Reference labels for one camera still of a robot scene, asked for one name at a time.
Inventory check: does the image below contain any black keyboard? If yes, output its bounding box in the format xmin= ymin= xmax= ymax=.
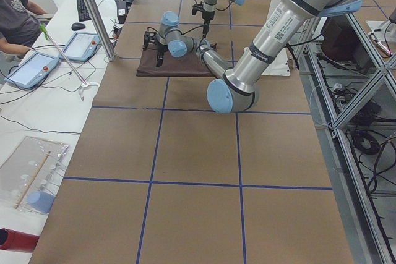
xmin=76 ymin=0 xmax=91 ymax=22

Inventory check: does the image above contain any red cylinder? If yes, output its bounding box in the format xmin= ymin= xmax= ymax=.
xmin=1 ymin=228 xmax=40 ymax=253

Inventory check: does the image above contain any far blue teach pendant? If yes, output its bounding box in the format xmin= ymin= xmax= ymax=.
xmin=62 ymin=32 xmax=100 ymax=62

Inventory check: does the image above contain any blue plastic cup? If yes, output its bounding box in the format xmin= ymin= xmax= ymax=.
xmin=27 ymin=191 xmax=55 ymax=214

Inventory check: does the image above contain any aluminium frame rail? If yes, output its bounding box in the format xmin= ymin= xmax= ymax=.
xmin=297 ymin=1 xmax=395 ymax=263

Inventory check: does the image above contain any reacher grabber stick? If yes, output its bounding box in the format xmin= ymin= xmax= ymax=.
xmin=39 ymin=25 xmax=100 ymax=101

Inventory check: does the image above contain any brown t-shirt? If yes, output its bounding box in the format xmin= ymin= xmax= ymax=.
xmin=136 ymin=45 xmax=214 ymax=77

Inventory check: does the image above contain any black computer mouse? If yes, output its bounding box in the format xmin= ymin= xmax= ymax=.
xmin=71 ymin=22 xmax=86 ymax=31

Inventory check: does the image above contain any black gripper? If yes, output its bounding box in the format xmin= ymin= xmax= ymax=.
xmin=202 ymin=11 xmax=215 ymax=38
xmin=156 ymin=43 xmax=168 ymax=67

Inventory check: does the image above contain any near blue teach pendant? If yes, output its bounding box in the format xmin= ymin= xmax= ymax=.
xmin=5 ymin=53 xmax=59 ymax=90

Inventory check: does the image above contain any bundle of black cables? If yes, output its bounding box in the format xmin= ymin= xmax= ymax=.
xmin=318 ymin=53 xmax=396 ymax=190

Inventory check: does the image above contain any white column pedestal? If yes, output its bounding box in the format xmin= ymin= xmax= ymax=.
xmin=263 ymin=0 xmax=290 ymax=76

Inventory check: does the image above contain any blue teach pendant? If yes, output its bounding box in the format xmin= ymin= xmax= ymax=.
xmin=5 ymin=53 xmax=59 ymax=90
xmin=62 ymin=32 xmax=100 ymax=62

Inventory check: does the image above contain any black box with label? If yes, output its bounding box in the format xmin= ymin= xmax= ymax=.
xmin=116 ymin=0 xmax=128 ymax=24

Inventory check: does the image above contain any aluminium frame post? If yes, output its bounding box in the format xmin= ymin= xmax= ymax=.
xmin=84 ymin=0 xmax=116 ymax=61

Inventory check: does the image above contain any wooden stick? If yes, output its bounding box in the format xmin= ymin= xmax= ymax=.
xmin=14 ymin=151 xmax=51 ymax=209

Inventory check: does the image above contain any clear plastic bag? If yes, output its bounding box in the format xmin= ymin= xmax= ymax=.
xmin=1 ymin=137 xmax=69 ymax=215

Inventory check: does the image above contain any seated person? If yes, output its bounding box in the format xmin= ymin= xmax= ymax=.
xmin=1 ymin=0 xmax=47 ymax=56

